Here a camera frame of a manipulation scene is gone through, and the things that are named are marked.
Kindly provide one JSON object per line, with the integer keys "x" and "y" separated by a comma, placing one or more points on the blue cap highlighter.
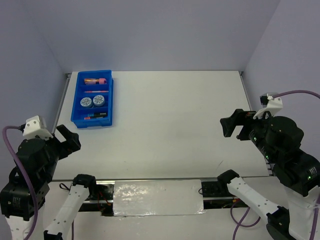
{"x": 98, "y": 114}

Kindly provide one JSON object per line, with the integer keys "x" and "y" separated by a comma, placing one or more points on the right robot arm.
{"x": 278, "y": 138}

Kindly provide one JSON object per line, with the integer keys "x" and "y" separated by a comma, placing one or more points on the orange ballpoint pen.
{"x": 96, "y": 91}

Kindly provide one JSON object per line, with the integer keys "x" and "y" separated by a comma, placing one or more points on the pink cap highlighter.
{"x": 93, "y": 117}

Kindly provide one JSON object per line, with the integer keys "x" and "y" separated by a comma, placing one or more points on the silver foil plate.
{"x": 157, "y": 198}

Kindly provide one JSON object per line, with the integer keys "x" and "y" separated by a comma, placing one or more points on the pink cap bottle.
{"x": 95, "y": 81}

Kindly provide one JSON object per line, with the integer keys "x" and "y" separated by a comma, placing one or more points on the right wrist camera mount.
{"x": 270, "y": 102}

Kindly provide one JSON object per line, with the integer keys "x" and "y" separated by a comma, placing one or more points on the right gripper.
{"x": 239, "y": 115}

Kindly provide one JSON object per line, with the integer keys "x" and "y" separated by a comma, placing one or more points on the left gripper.
{"x": 72, "y": 141}

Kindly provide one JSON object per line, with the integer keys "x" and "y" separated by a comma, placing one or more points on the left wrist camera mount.
{"x": 36, "y": 126}

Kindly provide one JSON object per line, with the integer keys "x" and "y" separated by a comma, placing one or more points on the blue plastic divided tray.
{"x": 78, "y": 113}

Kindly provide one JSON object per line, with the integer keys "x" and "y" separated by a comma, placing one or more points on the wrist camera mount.
{"x": 270, "y": 102}
{"x": 36, "y": 126}

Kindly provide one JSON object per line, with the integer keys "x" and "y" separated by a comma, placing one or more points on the blue slime jar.
{"x": 86, "y": 102}
{"x": 98, "y": 100}

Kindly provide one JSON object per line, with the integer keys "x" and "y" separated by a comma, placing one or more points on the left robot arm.
{"x": 22, "y": 200}

